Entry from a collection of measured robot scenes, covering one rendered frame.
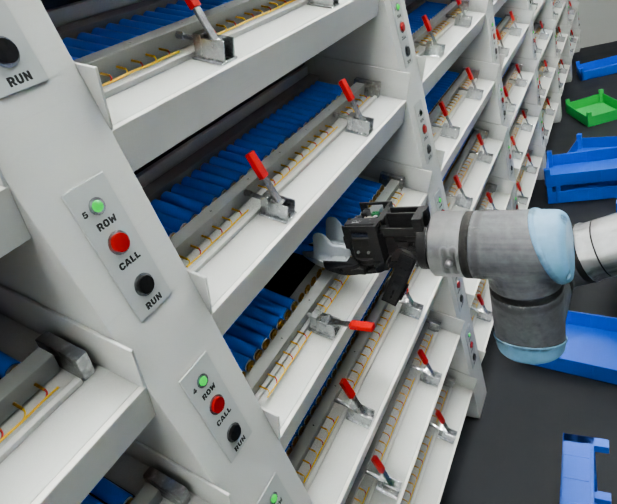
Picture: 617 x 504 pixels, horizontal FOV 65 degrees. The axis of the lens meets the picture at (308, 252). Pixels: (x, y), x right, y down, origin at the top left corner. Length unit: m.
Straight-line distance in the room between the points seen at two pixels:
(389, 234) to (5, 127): 0.47
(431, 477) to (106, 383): 0.90
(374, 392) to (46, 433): 0.56
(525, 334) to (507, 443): 0.75
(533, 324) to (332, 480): 0.37
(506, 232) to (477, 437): 0.89
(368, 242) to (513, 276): 0.19
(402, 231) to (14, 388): 0.47
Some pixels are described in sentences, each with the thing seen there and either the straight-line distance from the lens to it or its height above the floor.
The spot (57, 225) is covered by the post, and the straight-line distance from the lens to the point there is 0.40.
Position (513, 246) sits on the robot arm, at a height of 0.80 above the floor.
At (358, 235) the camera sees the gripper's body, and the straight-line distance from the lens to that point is 0.68.
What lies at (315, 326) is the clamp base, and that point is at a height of 0.72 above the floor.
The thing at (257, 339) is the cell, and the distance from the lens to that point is 0.68.
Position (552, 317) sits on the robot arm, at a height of 0.69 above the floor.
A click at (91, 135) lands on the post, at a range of 0.42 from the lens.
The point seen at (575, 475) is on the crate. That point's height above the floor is 0.20.
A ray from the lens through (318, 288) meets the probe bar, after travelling 0.74.
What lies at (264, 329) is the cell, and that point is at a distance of 0.69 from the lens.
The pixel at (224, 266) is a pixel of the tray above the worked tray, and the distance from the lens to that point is 0.54.
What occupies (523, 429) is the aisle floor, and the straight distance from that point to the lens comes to 1.44.
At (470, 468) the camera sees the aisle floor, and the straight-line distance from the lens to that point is 1.38.
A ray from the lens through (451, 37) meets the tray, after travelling 1.35.
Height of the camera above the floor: 1.14
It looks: 28 degrees down
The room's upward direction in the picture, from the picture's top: 21 degrees counter-clockwise
